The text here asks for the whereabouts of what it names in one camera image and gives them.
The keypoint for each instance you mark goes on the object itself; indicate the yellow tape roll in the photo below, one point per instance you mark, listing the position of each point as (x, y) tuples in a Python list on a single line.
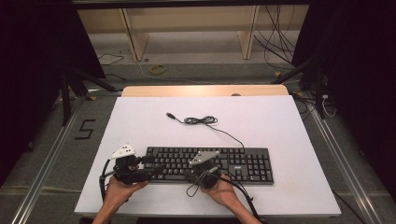
[(157, 69)]

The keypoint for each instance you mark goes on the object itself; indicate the white board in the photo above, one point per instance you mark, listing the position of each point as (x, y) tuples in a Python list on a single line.
[(264, 124)]

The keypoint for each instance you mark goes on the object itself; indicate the metal floor rail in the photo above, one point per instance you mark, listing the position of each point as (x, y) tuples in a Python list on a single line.
[(342, 161), (46, 161)]

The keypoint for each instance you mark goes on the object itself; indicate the black curtain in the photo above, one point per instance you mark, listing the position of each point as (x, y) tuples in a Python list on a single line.
[(31, 77), (364, 77)]

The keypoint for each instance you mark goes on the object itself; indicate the person's left hand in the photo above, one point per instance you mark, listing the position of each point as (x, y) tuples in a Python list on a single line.
[(120, 194)]

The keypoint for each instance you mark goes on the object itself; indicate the light wooden desk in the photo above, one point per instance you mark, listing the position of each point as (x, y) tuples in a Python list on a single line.
[(140, 40)]

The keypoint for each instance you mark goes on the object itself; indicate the black stand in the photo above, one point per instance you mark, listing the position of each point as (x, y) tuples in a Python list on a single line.
[(319, 90), (65, 99)]

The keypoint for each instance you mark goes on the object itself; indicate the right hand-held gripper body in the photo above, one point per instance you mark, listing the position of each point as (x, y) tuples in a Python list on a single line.
[(204, 157)]

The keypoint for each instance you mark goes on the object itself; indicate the person's right hand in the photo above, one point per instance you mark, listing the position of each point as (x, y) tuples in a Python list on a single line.
[(225, 193)]

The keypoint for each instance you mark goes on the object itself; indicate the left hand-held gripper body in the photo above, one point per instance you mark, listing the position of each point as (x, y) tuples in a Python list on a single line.
[(129, 174)]

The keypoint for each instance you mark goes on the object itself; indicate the person's black sleeve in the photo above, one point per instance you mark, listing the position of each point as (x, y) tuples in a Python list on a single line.
[(85, 221)]

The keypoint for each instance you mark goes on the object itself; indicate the light wooden table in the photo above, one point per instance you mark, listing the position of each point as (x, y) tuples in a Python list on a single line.
[(186, 90)]

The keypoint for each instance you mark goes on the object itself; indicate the black keyboard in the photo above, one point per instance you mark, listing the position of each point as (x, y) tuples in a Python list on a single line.
[(246, 165)]

